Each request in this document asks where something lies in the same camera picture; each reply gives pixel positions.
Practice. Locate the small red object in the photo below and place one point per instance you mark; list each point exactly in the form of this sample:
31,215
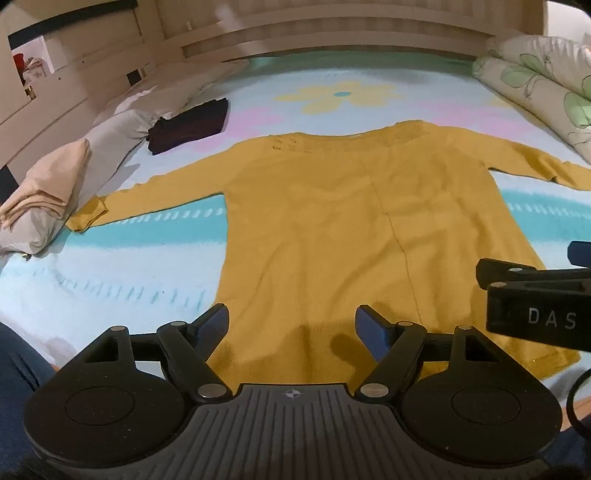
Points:
18,61

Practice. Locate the white wooden headboard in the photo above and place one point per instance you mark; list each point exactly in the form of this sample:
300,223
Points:
323,27

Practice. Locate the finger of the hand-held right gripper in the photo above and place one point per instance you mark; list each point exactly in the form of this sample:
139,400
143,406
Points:
581,254
531,275

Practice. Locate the yellow knit sweater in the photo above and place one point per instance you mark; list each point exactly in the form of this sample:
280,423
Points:
323,207

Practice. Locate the flower print blanket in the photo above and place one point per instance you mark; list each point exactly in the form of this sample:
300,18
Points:
138,267

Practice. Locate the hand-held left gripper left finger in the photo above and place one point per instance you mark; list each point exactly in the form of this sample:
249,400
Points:
215,326

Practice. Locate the floral rolled quilt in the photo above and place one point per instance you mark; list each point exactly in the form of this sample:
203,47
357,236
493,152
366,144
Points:
531,78

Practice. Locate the beige folded cloth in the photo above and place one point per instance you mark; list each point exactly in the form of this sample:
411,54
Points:
46,184

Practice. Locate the white pillow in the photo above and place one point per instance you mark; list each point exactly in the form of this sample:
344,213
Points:
184,83

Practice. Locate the grey pillow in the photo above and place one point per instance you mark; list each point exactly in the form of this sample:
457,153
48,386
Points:
111,134

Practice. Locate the person's left leg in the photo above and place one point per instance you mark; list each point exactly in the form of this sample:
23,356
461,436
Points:
18,369

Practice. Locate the dark maroon folded garment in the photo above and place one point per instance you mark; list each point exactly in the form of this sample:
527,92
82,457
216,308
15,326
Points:
189,124

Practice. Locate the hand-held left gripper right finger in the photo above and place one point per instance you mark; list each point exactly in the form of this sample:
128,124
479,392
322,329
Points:
370,328

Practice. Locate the white wooden cabinet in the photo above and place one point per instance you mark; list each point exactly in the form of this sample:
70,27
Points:
92,46

